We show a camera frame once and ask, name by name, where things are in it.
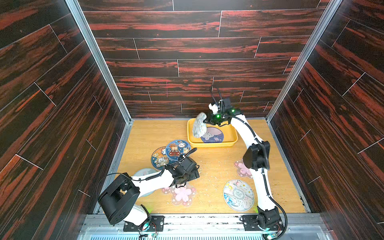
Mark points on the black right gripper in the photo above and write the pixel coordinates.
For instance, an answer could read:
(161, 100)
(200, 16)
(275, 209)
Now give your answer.
(210, 119)

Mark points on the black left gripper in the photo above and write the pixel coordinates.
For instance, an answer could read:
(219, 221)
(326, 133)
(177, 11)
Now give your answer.
(194, 174)

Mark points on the purple bunny moon coaster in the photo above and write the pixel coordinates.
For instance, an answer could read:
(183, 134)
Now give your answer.
(213, 135)

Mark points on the white floral round coaster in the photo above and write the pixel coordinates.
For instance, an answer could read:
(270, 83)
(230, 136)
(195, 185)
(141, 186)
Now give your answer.
(199, 126)

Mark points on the yellow plastic storage tray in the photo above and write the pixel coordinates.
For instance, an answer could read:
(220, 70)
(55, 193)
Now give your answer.
(230, 136)

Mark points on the pink flower coaster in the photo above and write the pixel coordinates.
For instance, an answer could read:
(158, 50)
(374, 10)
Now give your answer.
(167, 190)
(183, 195)
(242, 170)

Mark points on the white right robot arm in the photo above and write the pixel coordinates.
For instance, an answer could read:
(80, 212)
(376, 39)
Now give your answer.
(256, 157)

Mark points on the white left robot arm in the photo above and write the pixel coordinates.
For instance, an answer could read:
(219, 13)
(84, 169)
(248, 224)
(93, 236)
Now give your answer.
(118, 200)

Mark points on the pink flower coaster front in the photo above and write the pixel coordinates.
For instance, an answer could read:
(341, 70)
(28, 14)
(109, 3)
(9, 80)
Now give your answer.
(183, 195)

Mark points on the blue red car coaster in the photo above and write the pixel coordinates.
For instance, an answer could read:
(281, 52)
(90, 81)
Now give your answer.
(176, 148)

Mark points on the blue cartoon animals coaster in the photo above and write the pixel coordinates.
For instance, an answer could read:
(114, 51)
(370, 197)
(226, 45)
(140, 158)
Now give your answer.
(159, 158)

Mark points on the green bunny round coaster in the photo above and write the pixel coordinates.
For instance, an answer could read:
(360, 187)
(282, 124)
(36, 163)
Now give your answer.
(145, 187)

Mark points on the white colourful pattern coaster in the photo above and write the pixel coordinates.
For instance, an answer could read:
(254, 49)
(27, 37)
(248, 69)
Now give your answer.
(238, 195)

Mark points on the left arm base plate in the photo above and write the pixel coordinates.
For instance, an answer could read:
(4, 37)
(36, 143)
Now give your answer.
(150, 223)

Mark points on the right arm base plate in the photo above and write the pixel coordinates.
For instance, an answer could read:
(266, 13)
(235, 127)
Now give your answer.
(262, 222)

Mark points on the aluminium front rail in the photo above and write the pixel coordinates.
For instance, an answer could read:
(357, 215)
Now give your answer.
(203, 227)

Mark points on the aluminium corner post right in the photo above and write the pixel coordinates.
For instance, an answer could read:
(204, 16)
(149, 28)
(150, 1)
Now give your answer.
(320, 28)

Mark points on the aluminium corner post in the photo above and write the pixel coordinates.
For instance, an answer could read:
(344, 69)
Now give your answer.
(91, 42)
(320, 28)

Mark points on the aluminium corner post left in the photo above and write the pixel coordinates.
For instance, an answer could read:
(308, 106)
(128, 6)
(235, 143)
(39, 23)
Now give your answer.
(91, 42)

